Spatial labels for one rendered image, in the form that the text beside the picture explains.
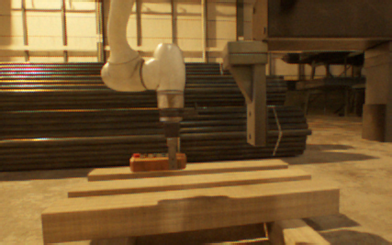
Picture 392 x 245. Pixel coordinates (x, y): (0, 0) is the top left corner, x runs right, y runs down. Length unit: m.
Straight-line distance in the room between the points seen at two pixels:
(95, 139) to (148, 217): 1.16
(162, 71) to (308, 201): 0.67
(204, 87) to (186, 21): 8.14
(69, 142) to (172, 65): 1.36
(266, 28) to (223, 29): 9.85
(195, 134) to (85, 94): 1.00
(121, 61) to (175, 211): 0.51
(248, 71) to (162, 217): 0.59
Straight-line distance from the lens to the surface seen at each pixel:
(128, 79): 0.69
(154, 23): 9.84
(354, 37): 0.25
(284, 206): 0.82
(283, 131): 1.93
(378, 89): 0.28
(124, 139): 1.71
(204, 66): 2.40
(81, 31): 10.36
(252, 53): 0.21
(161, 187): 0.84
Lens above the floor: 0.50
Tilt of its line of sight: 4 degrees down
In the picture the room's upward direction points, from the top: 1 degrees counter-clockwise
